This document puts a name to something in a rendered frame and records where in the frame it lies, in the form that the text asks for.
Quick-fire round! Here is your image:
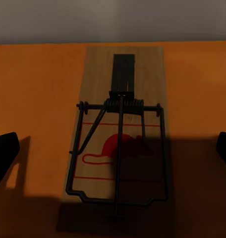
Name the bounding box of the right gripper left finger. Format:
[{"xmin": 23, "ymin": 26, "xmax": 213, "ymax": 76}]
[{"xmin": 0, "ymin": 132, "xmax": 20, "ymax": 181}]

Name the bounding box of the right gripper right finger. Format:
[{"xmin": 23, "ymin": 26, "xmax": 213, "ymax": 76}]
[{"xmin": 216, "ymin": 131, "xmax": 226, "ymax": 163}]

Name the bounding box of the mousetrap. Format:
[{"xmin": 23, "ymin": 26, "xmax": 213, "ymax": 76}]
[{"xmin": 56, "ymin": 46, "xmax": 177, "ymax": 238}]

